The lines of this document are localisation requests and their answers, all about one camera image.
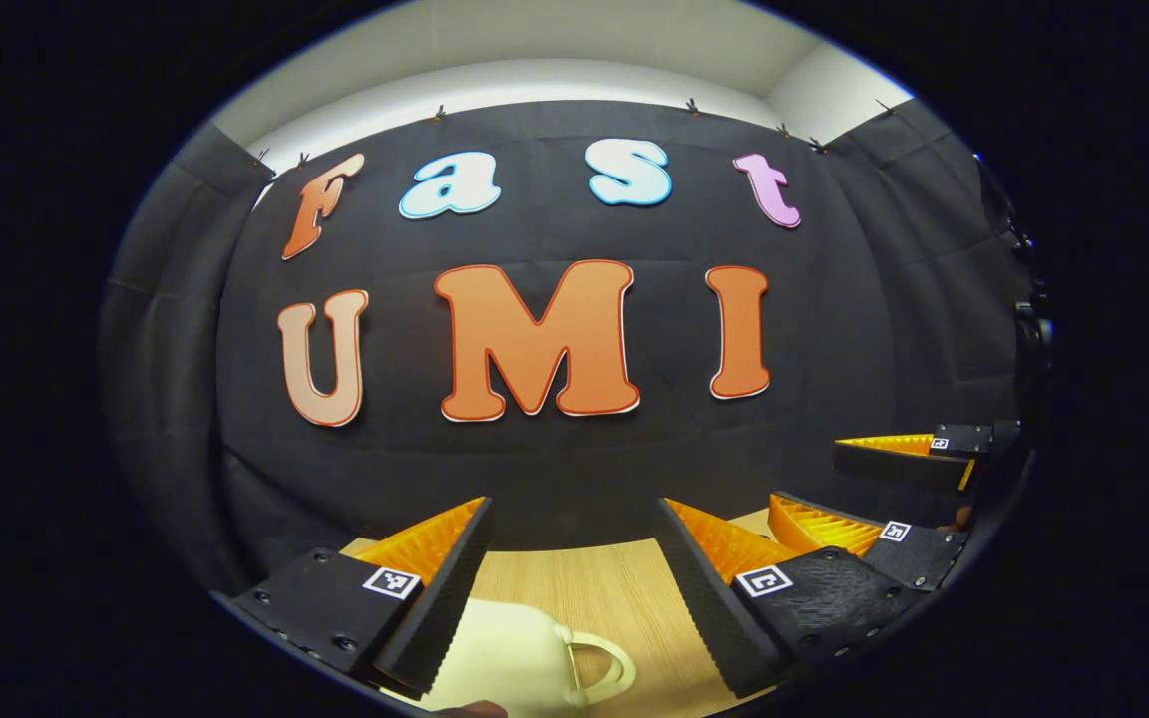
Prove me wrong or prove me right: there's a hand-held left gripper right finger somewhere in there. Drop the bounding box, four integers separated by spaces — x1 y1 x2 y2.
654 498 927 700

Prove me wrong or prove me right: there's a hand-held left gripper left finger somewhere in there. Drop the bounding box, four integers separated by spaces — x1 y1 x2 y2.
225 496 497 702

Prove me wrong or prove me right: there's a pale yellow suitcase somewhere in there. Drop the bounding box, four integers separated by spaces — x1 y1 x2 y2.
415 597 638 715

